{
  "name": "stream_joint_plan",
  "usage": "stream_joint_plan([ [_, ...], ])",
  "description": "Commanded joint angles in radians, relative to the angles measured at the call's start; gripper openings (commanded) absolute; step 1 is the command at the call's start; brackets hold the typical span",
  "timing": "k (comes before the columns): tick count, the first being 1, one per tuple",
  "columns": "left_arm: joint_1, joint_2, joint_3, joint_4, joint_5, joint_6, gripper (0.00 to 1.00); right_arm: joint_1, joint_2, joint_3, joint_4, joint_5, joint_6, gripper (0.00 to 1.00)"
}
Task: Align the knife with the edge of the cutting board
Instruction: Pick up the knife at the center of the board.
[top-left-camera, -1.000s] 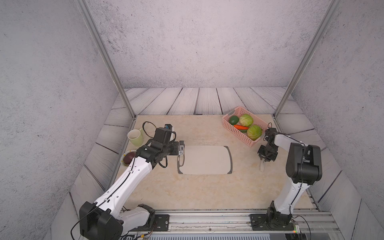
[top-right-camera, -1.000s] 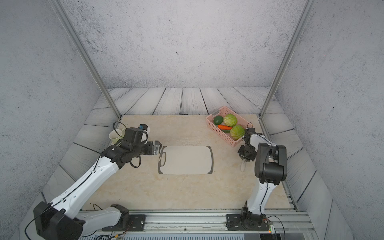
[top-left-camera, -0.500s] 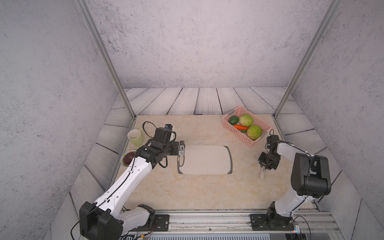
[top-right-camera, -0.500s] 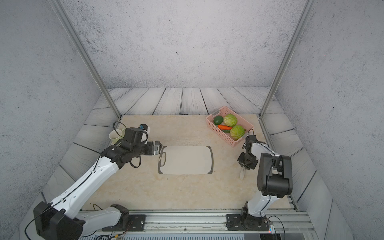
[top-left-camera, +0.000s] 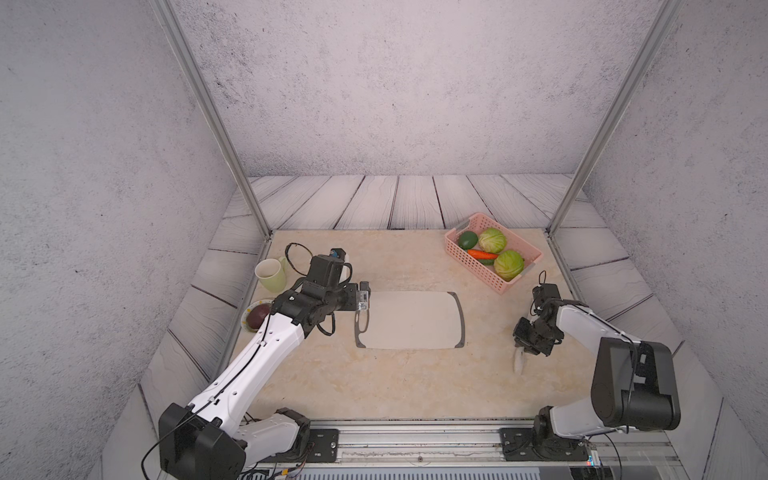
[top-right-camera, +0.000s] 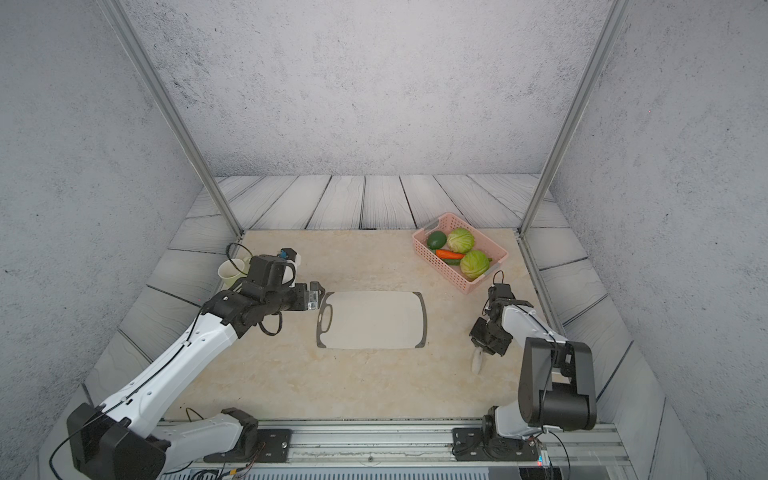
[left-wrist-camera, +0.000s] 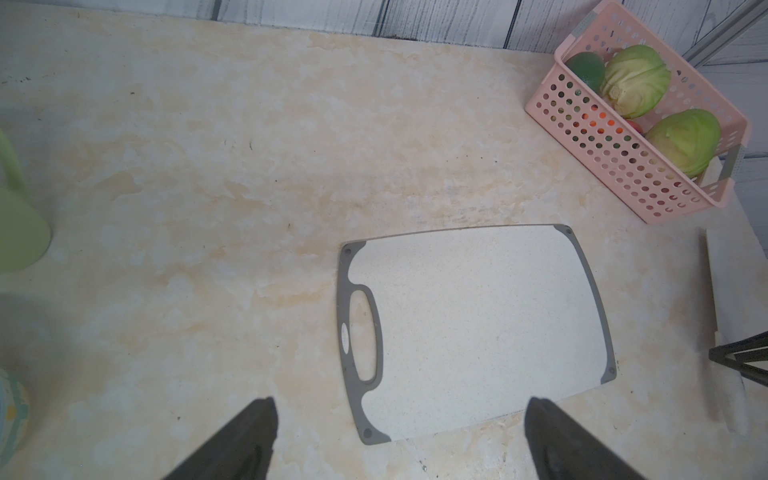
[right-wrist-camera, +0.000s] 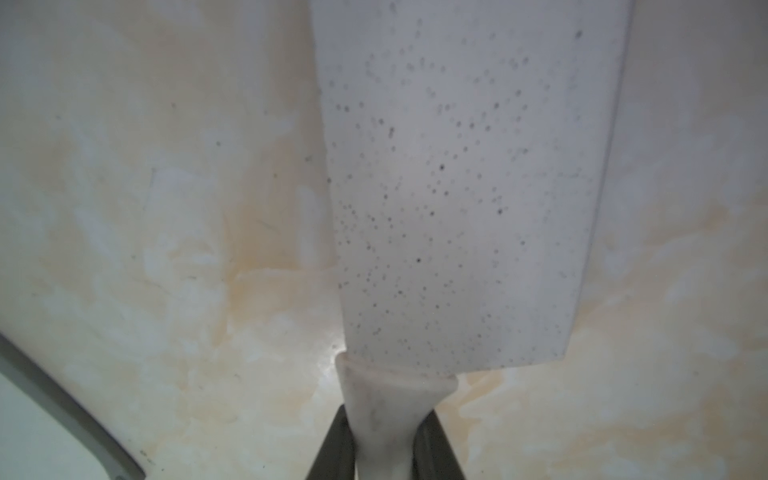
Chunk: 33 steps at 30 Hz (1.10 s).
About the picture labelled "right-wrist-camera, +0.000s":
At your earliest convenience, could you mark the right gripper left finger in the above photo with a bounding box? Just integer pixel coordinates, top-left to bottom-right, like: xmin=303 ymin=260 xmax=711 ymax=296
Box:
xmin=306 ymin=405 xmax=356 ymax=480

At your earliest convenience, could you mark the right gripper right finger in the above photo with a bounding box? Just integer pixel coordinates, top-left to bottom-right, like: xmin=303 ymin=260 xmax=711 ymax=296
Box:
xmin=412 ymin=411 xmax=466 ymax=480

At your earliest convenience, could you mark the white speckled cleaver knife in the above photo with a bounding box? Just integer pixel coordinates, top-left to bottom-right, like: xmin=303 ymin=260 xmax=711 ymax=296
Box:
xmin=310 ymin=1 xmax=632 ymax=479

